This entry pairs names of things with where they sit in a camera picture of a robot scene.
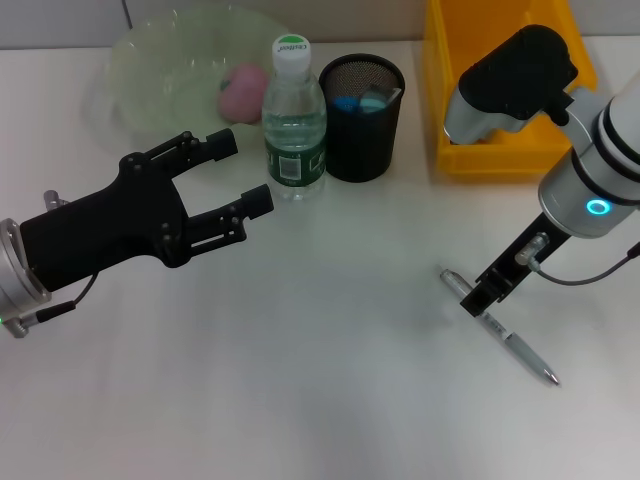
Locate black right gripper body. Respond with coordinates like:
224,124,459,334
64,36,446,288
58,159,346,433
473,211,572,290

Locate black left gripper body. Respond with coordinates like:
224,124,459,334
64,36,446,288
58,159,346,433
19,152,191,292

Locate pink toy peach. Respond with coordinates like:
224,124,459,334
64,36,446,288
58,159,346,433
217,63,271,124

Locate clear grey ballpoint pen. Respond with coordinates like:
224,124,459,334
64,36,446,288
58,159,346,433
438,267,560,387

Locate clear green-label water bottle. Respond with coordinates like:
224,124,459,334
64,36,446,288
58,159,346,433
260,33,329,202

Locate blue sheathed scissors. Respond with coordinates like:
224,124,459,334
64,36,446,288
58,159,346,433
332,94,386,115

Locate transparent plastic ruler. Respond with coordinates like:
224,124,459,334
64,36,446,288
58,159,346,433
362,84,405,107

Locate green translucent fruit bowl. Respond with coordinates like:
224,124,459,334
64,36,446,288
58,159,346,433
82,7,281,151

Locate black mesh pen holder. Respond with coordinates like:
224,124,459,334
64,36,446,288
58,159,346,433
318,53,406,184

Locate yellow plastic bin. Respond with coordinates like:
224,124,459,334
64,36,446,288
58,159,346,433
421,0,598,176

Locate right gripper cable with plug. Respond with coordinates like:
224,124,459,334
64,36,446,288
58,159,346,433
514,232,640,287

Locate gripper cable with plug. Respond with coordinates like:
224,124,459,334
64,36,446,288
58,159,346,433
514,232,640,287
4,189,99,339

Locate left gripper cable with plug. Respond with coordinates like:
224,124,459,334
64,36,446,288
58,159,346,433
4,189,99,339

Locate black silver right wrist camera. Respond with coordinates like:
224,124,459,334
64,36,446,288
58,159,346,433
442,24,581,146

